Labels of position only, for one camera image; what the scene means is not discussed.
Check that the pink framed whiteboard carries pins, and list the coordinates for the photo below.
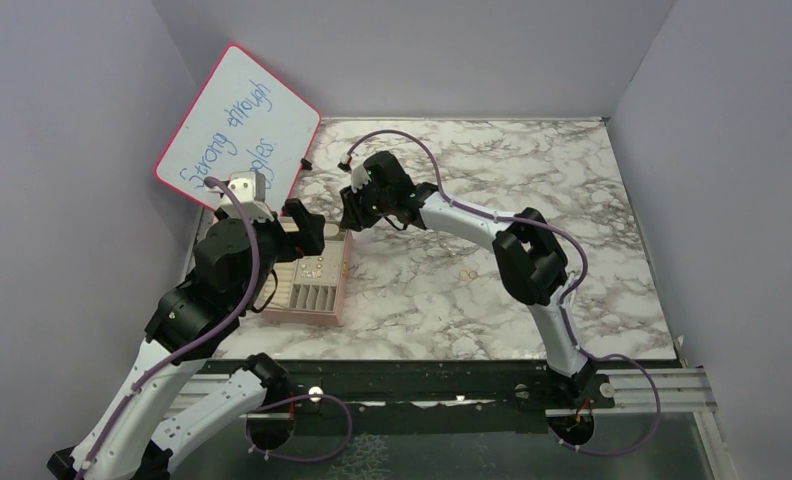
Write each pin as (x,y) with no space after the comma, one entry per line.
(243,119)

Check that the silver earrings cluster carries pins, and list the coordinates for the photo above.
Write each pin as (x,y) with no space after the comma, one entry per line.
(309,269)

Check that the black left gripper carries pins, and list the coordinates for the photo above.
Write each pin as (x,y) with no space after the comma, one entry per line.
(310,239)

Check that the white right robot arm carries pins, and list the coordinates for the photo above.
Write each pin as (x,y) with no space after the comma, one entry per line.
(531,262)

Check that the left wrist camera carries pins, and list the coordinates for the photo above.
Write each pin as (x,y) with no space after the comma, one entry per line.
(250,188)

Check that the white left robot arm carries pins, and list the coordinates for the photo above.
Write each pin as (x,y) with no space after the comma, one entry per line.
(136,438)

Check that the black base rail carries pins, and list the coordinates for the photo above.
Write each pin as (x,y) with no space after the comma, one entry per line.
(386,397)

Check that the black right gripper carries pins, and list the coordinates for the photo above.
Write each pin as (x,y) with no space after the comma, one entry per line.
(351,216)

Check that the pink jewelry box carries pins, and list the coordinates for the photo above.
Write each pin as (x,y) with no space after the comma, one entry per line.
(290,299)

